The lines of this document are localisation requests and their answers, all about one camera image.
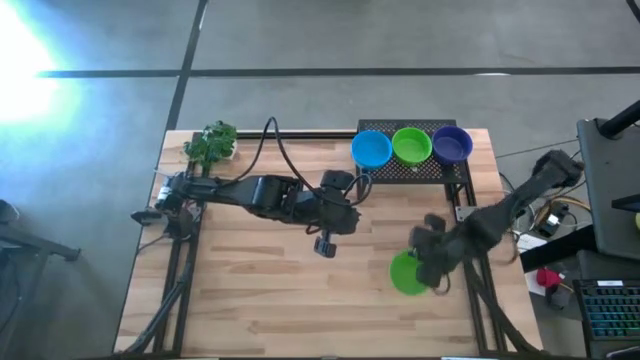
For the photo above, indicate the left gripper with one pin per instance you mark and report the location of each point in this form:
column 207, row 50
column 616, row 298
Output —
column 335, row 215

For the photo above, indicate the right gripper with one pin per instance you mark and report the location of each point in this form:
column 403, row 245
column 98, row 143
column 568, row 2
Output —
column 442, row 250

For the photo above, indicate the green plastic mini bowl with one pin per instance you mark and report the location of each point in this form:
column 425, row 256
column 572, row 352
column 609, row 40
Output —
column 402, row 275
column 411, row 146

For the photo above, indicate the blue plastic mini bowl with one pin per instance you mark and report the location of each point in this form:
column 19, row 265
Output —
column 371, row 149

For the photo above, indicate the purple plastic mini bowl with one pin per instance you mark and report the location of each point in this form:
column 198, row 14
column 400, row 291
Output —
column 452, row 144

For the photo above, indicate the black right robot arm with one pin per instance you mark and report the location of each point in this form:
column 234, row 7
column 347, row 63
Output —
column 500, row 212

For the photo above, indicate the silver mounting plate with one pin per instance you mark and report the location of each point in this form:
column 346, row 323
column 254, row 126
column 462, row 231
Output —
column 462, row 214

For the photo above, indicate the black perforated metal shelf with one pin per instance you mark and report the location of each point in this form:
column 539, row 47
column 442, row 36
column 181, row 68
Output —
column 400, row 172

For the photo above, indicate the white paper sheet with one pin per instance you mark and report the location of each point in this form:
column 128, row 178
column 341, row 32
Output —
column 530, row 243

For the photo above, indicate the small red object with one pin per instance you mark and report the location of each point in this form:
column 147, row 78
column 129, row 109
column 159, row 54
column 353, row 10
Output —
column 548, row 277

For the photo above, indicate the black white power adapter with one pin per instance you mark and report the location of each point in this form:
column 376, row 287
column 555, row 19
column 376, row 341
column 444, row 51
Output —
column 550, row 224

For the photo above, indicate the black flat bar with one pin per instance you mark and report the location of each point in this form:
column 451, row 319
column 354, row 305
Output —
column 560, row 250

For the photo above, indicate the small dark grey object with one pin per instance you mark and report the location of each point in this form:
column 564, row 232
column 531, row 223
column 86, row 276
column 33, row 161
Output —
column 557, row 297

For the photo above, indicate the green potted plant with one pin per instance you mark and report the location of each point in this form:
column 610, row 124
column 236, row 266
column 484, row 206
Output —
column 212, row 142

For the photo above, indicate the dark grey flat panel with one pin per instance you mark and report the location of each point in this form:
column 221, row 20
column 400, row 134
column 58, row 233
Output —
column 610, row 200

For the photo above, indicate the backlit laptop keyboard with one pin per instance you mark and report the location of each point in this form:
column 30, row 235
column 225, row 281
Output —
column 612, row 312

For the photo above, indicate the black pole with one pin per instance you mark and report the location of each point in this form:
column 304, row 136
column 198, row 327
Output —
column 622, row 120

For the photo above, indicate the black curved object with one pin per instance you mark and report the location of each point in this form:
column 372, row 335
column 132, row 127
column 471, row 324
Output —
column 635, row 12

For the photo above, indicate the black bracket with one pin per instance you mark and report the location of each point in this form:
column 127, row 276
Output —
column 627, row 202

